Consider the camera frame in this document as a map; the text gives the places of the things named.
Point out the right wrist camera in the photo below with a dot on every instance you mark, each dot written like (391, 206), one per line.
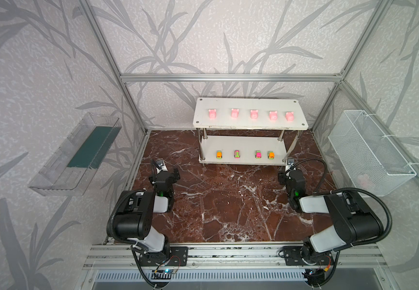
(290, 164)

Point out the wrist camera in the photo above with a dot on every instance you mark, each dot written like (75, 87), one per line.
(160, 163)
(290, 164)

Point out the clear plastic wall bin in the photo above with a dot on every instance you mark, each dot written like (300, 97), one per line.
(74, 164)

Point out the pink toy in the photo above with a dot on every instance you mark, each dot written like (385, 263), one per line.
(273, 115)
(290, 116)
(212, 113)
(254, 114)
(234, 113)

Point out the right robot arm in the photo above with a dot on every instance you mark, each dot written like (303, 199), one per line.
(353, 221)

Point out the white wire mesh basket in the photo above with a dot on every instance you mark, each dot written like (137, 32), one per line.
(364, 148)

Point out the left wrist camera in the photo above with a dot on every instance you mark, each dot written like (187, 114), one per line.
(160, 163)

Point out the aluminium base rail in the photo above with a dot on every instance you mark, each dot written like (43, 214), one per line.
(222, 255)

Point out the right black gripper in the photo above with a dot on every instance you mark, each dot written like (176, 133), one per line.
(290, 173)

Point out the pink object in basket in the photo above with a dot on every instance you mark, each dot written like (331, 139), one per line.
(365, 182)

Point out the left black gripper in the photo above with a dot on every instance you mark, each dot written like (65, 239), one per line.
(162, 174)

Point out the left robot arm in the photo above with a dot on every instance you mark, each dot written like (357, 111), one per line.
(131, 219)

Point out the white two-tier shelf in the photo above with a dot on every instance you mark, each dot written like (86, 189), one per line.
(210, 144)

